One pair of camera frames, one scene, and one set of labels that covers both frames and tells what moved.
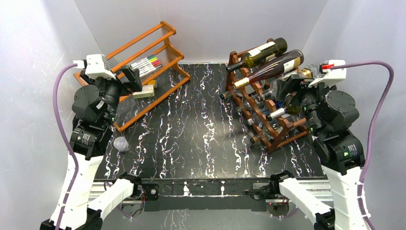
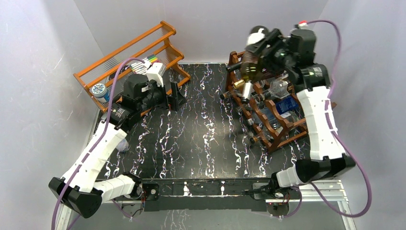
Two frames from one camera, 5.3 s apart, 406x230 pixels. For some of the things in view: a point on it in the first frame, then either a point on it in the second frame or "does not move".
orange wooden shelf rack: x=155 y=59 does not move
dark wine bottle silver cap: x=291 y=109 → x=251 y=71
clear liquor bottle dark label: x=272 y=92 does not move
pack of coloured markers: x=147 y=65 does not move
